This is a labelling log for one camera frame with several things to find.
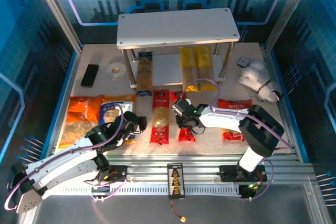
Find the red short pasta bag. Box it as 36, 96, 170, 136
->
217, 98, 253, 142

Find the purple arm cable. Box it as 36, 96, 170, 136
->
4, 103, 127, 210
182, 78, 293, 201

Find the cable with yellow connector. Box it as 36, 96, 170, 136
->
170, 199, 187, 222

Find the dark blue spaghetti pack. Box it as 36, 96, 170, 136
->
135, 50, 154, 98

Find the aluminium base frame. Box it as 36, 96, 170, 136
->
18, 154, 331, 224

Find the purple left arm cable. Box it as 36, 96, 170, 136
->
4, 103, 127, 210

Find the red spaghetti pack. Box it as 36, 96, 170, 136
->
149, 89, 171, 145
170, 91, 197, 143

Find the black connector board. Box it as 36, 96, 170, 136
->
167, 163, 186, 200

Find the white two-tier shelf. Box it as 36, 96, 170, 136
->
116, 7, 241, 89

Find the orange short pasta bag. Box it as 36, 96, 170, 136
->
58, 94, 105, 149

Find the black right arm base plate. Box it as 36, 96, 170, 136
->
219, 165, 268, 183

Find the white plush toy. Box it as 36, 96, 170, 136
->
237, 60, 284, 103

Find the black aluminium extrusion bar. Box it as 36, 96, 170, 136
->
80, 63, 100, 88

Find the blue and yellow pasta bag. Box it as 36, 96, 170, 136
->
99, 94, 137, 146

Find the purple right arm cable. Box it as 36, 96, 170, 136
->
182, 78, 293, 201

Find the white tape roll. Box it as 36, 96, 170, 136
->
106, 61, 127, 81

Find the black controller box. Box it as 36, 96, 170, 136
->
238, 183, 259, 200

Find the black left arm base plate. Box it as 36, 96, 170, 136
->
83, 165, 129, 183

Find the yellow spaghetti pack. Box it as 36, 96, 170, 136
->
179, 47, 200, 92
195, 46, 218, 92

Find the white slotted cable duct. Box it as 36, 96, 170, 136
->
57, 184, 244, 196

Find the aluminium frame post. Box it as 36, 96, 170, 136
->
30, 0, 84, 53
265, 0, 316, 49

